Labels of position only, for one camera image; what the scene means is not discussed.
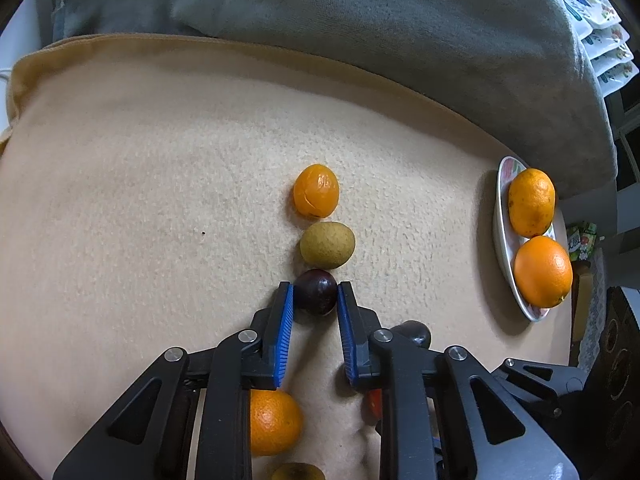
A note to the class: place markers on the large orange with stem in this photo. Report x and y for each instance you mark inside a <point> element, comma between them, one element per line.
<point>531,203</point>

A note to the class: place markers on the small orange kumquat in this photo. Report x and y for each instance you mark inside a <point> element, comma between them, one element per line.
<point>316,192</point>

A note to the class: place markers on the red cherry tomato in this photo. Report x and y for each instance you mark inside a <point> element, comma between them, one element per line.
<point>374,403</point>

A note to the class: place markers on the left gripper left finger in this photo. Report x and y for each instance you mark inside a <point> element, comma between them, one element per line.
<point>189,403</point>

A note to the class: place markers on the green printed box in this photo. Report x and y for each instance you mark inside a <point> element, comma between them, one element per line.
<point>581,239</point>

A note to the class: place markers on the grey cushion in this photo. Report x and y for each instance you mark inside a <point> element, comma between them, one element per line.
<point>515,68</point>

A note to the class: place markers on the floral white plate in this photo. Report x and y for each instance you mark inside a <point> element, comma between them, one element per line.
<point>506,240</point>

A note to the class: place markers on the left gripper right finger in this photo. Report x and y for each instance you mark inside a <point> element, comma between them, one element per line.
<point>444,415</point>

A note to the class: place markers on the brown longan fruit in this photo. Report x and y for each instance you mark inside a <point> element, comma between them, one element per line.
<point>327,245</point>

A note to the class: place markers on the dark purple plum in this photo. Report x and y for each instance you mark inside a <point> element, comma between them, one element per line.
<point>315,292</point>

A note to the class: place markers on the tan blanket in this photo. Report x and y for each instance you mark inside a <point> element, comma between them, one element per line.
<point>146,203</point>

